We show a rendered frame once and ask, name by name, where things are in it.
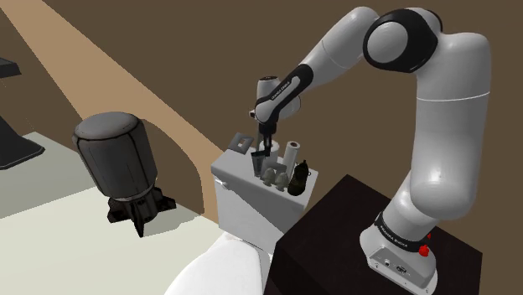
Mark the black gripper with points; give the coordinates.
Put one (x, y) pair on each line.
(267, 131)

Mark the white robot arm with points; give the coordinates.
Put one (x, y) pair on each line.
(449, 135)

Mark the short white paper roll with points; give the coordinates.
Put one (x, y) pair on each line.
(274, 148)

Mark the tall white paper roll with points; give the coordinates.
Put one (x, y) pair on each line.
(291, 157)

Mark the dark grey cup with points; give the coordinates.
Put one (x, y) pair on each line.
(257, 165)

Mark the grey box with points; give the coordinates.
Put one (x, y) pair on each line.
(278, 166)

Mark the grey egg-shaped figure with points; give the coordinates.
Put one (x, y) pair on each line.
(281, 182)
(268, 177)

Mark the dark brown bottle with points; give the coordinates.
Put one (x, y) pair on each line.
(298, 179)

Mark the white toilet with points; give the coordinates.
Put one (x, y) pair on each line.
(245, 204)

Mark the dark robot stand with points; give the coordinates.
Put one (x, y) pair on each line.
(327, 245)

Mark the black cylinder on finned base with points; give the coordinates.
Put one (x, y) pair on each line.
(114, 159)

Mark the grey square frame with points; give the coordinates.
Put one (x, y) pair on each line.
(238, 141)

